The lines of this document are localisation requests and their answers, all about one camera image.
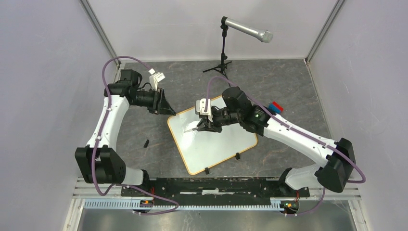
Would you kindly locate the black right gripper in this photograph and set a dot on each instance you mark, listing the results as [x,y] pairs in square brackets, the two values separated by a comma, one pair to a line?
[204,124]

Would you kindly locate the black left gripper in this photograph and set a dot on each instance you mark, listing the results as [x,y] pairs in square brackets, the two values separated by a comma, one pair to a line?
[160,98]

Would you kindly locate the white black whiteboard marker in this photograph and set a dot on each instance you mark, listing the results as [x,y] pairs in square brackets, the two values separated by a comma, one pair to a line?
[190,130]

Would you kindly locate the yellow framed whiteboard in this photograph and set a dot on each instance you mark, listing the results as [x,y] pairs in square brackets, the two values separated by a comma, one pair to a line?
[201,150]

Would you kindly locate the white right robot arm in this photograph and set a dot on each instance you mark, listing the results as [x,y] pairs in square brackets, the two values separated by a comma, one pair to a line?
[333,160]

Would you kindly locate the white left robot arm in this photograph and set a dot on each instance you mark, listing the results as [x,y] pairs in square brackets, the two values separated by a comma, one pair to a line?
[99,159]

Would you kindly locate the black microphone tripod stand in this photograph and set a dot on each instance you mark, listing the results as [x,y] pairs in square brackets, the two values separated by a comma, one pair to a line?
[221,68]

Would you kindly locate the blue red toy brick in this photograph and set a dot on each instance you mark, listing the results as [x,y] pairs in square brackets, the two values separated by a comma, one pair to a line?
[274,106]

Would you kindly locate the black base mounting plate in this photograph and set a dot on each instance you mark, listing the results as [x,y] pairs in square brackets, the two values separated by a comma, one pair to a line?
[221,191]

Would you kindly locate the silver microphone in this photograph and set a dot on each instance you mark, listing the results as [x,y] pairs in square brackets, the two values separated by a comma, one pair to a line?
[264,36]

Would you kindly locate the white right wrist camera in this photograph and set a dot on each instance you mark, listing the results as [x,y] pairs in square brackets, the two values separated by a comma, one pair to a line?
[203,108]

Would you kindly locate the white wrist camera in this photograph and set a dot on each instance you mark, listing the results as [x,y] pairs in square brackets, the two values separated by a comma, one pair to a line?
[155,78]
[203,108]

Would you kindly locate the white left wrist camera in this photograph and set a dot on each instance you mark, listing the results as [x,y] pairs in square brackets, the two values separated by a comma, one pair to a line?
[155,78]

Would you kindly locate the white slotted cable duct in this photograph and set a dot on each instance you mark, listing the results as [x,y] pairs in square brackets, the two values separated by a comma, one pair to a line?
[137,204]

